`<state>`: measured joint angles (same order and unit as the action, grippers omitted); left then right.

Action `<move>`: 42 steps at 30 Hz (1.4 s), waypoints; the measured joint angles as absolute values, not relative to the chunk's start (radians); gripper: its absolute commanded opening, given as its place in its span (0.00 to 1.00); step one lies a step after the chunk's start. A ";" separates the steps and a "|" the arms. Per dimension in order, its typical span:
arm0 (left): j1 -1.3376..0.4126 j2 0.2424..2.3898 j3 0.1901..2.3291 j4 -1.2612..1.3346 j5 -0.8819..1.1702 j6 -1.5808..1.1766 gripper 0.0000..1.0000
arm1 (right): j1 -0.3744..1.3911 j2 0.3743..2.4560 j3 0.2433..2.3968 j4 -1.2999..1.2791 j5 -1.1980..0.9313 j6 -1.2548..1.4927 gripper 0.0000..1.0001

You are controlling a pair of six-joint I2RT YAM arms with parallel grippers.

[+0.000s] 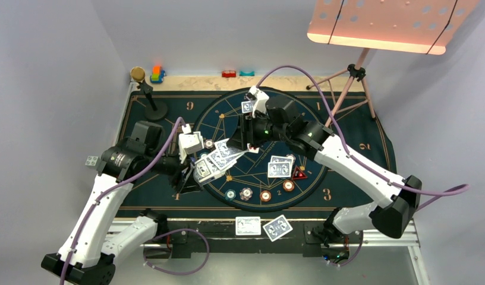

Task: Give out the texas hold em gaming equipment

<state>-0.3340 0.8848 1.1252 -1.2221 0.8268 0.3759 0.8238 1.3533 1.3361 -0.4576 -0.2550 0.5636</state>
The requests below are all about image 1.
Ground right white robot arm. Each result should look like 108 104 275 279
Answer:
228 86 422 243

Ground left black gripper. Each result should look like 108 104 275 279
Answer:
144 147 203 193

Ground blue playing card deck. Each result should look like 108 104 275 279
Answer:
193 138 248 185

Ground pink blue poker chip stack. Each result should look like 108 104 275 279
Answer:
240 188 253 201

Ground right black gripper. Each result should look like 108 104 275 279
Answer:
227 110 289 150

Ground pink chips seat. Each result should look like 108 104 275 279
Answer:
204 139 214 149

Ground ten of diamonds card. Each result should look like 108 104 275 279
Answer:
247 144 260 153

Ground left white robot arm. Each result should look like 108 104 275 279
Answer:
41 118 204 284

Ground red dealer button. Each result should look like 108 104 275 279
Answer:
292 166 308 181

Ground dealt card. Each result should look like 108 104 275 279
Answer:
235 216 262 236
263 214 293 242

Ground orange poker chip stack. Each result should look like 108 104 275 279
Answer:
260 191 272 202

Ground red toy block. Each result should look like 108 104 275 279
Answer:
221 69 237 78

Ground dark green rectangular poker mat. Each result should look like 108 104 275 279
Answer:
116 87 410 220

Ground orange chips seat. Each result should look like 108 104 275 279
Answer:
282 180 295 192

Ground purple cable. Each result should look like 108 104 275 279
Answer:
59 116 210 285
256 65 471 268

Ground teal poker chip stack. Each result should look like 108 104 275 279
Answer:
224 189 237 201

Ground round blue poker mat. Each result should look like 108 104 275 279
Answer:
193 88 328 212

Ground orange green blue toy blocks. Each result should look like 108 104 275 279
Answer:
150 65 166 84

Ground black aluminium mounting rail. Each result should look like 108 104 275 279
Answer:
143 219 361 259

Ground dealt card seat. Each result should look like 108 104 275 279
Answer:
270 155 295 164
241 101 253 114

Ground pink music stand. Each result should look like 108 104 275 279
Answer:
307 0 478 116

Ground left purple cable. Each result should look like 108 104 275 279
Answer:
59 116 210 285

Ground grey lego brick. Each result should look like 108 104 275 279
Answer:
85 156 100 169

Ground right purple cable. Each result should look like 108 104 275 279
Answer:
256 65 471 268

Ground teal toy block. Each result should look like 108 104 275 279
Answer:
239 69 255 77

